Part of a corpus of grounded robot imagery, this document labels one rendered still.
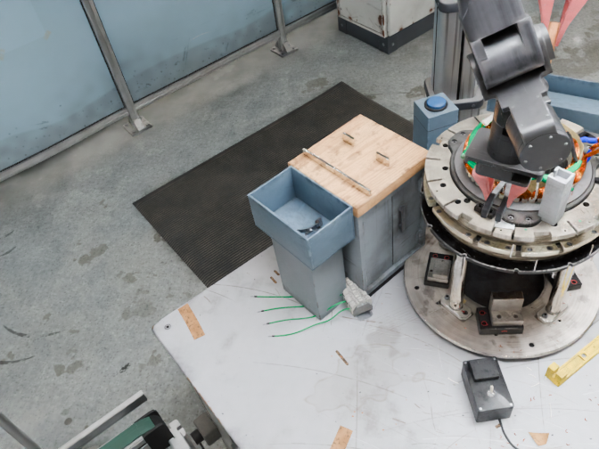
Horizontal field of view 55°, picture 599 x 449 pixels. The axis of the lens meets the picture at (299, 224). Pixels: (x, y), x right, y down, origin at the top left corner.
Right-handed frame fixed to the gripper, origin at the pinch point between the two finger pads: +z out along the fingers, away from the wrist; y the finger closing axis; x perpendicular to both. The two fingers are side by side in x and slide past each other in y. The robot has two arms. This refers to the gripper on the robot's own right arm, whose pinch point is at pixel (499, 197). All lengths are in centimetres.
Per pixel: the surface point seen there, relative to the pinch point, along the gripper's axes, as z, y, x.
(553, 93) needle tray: 15, -2, 49
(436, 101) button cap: 13.9, -22.5, 35.8
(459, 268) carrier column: 23.3, -4.7, 3.0
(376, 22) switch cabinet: 106, -117, 207
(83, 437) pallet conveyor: 40, -56, -51
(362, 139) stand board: 11.9, -30.3, 16.5
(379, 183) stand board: 11.5, -22.0, 6.4
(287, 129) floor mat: 121, -127, 123
